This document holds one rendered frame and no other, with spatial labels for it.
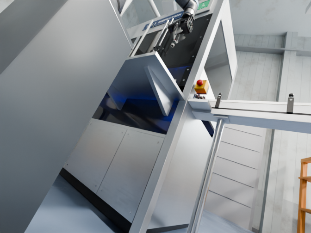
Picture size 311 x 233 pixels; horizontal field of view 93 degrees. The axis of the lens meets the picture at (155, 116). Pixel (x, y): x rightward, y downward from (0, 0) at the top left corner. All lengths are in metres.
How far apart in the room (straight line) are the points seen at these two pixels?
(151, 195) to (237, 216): 3.74
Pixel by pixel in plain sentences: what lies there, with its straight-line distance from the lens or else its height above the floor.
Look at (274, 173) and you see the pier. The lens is 4.66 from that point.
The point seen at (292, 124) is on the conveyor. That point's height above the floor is 0.84.
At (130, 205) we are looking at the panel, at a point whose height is 0.15.
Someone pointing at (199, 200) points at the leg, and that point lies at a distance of 0.94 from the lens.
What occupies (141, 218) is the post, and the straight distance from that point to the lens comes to 0.92.
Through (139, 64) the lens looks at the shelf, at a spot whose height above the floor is 0.86.
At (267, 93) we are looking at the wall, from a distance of 5.69.
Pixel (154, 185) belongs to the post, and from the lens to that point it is 0.89.
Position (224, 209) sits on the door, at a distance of 4.46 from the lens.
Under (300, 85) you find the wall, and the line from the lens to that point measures 6.18.
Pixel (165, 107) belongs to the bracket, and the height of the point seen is 0.76.
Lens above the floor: 0.38
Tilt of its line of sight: 19 degrees up
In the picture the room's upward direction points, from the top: 23 degrees clockwise
